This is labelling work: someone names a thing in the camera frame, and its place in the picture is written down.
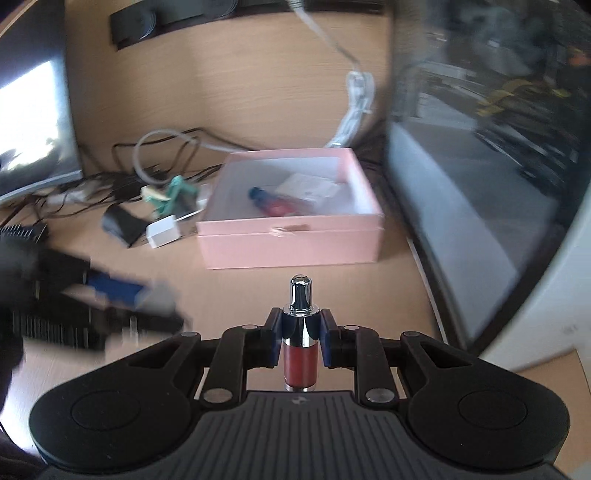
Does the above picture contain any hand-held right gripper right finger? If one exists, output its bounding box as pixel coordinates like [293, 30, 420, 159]
[321, 308, 476, 408]

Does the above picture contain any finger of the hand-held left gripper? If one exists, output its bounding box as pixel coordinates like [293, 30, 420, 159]
[60, 265, 153, 309]
[104, 307, 194, 334]

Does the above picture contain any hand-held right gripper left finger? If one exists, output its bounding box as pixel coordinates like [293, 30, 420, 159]
[129, 308, 284, 408]

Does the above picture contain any red lip gloss bottle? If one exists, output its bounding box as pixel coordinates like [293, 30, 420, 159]
[281, 274, 322, 394]

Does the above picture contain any white ethernet adapter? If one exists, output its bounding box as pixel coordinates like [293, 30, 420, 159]
[146, 211, 205, 249]

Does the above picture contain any pink cardboard box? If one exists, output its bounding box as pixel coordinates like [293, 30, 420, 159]
[196, 148, 385, 270]

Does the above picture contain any black wedge-shaped object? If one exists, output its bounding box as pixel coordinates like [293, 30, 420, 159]
[102, 204, 147, 249]

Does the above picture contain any black keyboard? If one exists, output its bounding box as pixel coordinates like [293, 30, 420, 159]
[0, 223, 51, 244]

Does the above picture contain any black power adapter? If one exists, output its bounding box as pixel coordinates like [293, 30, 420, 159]
[113, 177, 145, 200]

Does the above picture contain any white power strip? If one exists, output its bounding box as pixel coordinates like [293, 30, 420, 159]
[45, 181, 106, 205]

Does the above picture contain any red tube with blue cap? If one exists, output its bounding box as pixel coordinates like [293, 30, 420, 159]
[248, 186, 309, 217]

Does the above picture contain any white paper packet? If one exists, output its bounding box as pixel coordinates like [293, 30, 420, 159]
[276, 174, 341, 202]

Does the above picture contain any grey monitor base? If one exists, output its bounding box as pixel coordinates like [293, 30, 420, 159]
[0, 0, 85, 207]

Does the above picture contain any curved monitor with white back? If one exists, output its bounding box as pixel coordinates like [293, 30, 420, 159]
[384, 0, 591, 370]

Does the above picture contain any black cable tangle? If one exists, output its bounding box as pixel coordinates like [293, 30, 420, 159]
[32, 128, 227, 219]

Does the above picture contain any grey looped cable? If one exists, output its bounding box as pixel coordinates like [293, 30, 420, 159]
[133, 130, 234, 186]

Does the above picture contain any white coiled cable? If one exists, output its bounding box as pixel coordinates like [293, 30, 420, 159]
[286, 0, 376, 149]

